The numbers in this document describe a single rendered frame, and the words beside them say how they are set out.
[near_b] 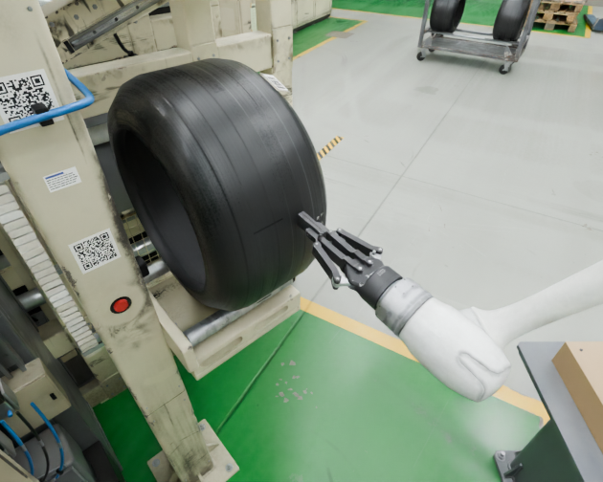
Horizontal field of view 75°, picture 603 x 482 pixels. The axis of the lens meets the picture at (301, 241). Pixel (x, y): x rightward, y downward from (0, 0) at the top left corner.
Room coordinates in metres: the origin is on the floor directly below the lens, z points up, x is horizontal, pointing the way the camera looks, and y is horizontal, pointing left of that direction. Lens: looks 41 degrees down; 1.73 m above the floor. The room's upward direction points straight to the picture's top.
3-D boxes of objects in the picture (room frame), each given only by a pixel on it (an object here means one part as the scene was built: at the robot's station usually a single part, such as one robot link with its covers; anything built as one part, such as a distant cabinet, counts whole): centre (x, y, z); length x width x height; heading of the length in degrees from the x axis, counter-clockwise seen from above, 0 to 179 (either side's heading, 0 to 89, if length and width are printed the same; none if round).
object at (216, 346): (0.68, 0.17, 0.84); 0.36 x 0.09 x 0.06; 132
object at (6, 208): (0.53, 0.48, 1.19); 0.05 x 0.04 x 0.48; 42
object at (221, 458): (0.60, 0.44, 0.02); 0.27 x 0.27 x 0.04; 42
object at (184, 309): (0.79, 0.26, 0.80); 0.37 x 0.36 x 0.02; 42
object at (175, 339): (0.67, 0.39, 0.90); 0.40 x 0.03 x 0.10; 42
